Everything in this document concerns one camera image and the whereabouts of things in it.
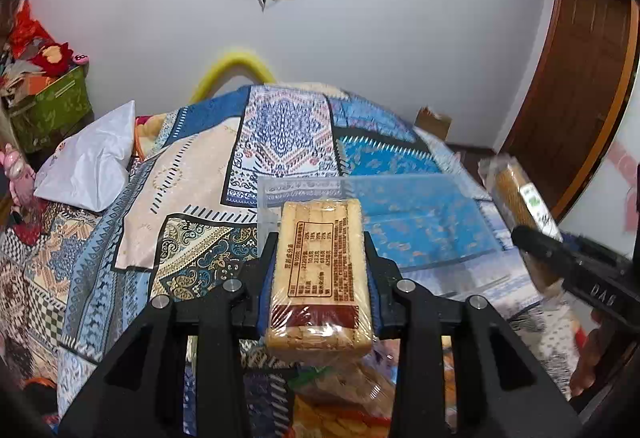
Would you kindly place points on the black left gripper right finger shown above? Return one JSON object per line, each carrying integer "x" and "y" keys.
{"x": 462, "y": 371}

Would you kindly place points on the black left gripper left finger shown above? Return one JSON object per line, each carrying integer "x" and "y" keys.
{"x": 137, "y": 388}

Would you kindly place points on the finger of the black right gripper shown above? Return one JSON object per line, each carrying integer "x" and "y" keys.
{"x": 549, "y": 260}

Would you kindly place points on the long cracker tube pack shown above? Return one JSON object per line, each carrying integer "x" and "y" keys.
{"x": 518, "y": 201}

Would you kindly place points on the clear plastic storage box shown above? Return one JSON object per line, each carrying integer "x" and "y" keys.
{"x": 400, "y": 222}

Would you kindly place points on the biscuit pack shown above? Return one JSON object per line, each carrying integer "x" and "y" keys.
{"x": 320, "y": 309}

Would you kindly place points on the right hand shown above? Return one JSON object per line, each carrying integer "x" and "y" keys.
{"x": 589, "y": 357}

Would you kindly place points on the snack pile on bed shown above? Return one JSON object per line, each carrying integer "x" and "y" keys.
{"x": 293, "y": 400}

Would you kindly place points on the brown wooden door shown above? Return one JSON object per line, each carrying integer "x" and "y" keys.
{"x": 579, "y": 90}

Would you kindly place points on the small cardboard box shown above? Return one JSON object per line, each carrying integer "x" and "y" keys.
{"x": 435, "y": 124}

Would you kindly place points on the patterned blue bed quilt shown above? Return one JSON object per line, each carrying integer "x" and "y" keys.
{"x": 186, "y": 219}

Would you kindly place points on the white pillow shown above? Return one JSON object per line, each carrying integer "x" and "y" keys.
{"x": 89, "y": 169}

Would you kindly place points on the pink plush toy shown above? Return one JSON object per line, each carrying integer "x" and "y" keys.
{"x": 20, "y": 175}

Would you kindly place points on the green storage box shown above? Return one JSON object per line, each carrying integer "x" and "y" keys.
{"x": 54, "y": 112}

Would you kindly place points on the yellow hoop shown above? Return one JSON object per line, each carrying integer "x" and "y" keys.
{"x": 232, "y": 63}

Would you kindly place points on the red plush flower toy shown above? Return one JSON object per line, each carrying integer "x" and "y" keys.
{"x": 53, "y": 59}

